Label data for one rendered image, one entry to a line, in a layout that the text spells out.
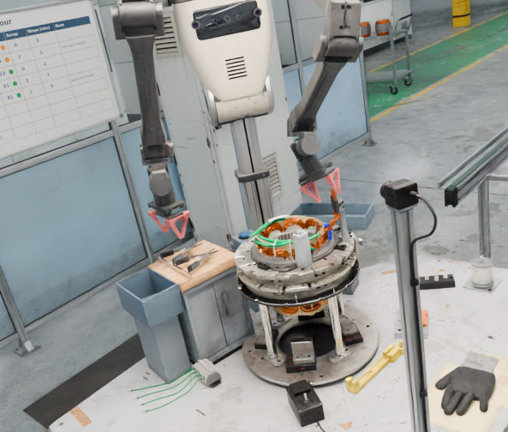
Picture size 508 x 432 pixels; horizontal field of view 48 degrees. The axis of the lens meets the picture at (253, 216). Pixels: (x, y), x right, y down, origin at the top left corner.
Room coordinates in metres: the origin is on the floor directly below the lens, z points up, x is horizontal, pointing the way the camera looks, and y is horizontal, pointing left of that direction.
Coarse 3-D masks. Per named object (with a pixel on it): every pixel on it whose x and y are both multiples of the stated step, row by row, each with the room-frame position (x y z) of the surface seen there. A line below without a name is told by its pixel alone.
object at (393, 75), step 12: (396, 24) 7.84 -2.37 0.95; (372, 36) 8.21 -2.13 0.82; (384, 36) 7.95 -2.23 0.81; (408, 36) 8.32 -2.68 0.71; (408, 48) 8.30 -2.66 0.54; (408, 60) 8.31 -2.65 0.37; (372, 72) 8.70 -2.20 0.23; (384, 72) 8.50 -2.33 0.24; (396, 72) 8.31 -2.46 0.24; (408, 72) 8.21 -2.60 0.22; (396, 84) 7.89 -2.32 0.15; (408, 84) 8.32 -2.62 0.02
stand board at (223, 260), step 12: (204, 240) 1.59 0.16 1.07; (180, 252) 1.53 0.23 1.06; (204, 252) 1.50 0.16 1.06; (216, 252) 1.49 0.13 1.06; (228, 252) 1.47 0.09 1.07; (156, 264) 1.48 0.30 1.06; (204, 264) 1.42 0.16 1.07; (216, 264) 1.41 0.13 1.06; (228, 264) 1.41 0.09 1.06; (168, 276) 1.39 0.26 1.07; (180, 276) 1.38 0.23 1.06; (192, 276) 1.36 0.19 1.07; (204, 276) 1.37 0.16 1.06; (180, 288) 1.33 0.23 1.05
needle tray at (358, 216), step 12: (300, 204) 1.74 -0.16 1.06; (312, 204) 1.72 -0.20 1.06; (324, 204) 1.70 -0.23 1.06; (348, 204) 1.66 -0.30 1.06; (360, 204) 1.64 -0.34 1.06; (372, 204) 1.61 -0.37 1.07; (312, 216) 1.61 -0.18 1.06; (324, 216) 1.59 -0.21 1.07; (348, 216) 1.56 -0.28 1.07; (360, 216) 1.54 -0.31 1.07; (372, 216) 1.60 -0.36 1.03; (348, 228) 1.56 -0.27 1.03; (360, 228) 1.54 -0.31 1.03; (348, 288) 1.58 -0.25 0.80
